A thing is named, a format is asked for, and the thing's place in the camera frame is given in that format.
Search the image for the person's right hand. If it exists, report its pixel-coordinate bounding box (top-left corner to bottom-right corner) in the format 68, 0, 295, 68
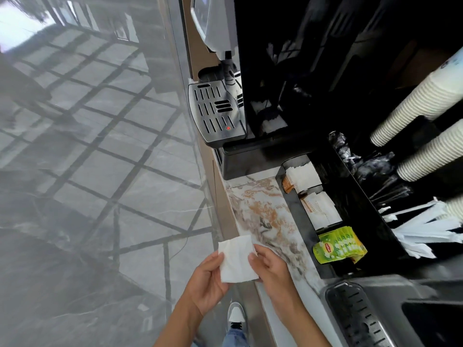
248, 244, 299, 315

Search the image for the person's left hand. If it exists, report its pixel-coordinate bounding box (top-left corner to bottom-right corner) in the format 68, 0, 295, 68
182, 251, 234, 317

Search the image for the white paper napkin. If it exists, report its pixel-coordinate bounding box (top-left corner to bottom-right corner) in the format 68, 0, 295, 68
218, 234, 260, 284

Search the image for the person's right forearm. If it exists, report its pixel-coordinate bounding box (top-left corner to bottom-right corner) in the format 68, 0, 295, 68
277, 299, 332, 347

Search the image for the person's left forearm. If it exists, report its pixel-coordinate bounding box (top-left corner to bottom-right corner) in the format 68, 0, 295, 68
153, 297, 204, 347

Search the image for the white and black sneaker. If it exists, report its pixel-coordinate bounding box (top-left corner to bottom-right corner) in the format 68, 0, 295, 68
227, 302, 247, 331

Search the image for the blue jeans leg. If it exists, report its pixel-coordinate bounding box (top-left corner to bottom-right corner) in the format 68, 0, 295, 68
221, 328, 251, 347

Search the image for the stack of white sugar packets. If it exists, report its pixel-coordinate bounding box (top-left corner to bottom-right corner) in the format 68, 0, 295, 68
282, 161, 323, 194
300, 191, 343, 231

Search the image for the stack of green tea packets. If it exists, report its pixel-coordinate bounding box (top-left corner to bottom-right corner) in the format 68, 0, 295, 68
313, 226, 368, 265

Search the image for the black condiment organizer tray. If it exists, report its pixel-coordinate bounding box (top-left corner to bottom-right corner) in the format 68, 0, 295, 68
276, 132, 463, 279

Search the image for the dark slotted drip tray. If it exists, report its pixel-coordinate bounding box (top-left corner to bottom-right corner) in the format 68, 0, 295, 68
325, 282, 395, 347

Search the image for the silver slotted drip tray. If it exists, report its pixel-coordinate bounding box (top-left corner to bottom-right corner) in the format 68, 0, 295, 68
188, 81, 247, 148

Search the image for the bundle of plastic-wrapped stirrers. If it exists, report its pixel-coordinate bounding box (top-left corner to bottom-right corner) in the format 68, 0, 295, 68
329, 131, 414, 211

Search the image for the pile of white wrapped straws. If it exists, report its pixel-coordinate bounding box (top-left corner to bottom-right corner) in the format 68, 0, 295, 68
378, 198, 463, 260

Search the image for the black and silver coffee machine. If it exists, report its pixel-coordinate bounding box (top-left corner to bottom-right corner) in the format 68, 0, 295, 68
181, 0, 463, 181

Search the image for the short stack of paper cups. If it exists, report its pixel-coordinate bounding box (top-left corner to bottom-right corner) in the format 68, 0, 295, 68
396, 119, 463, 182

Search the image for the long stack of paper cups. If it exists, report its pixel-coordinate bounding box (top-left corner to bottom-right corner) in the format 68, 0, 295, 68
370, 46, 463, 148

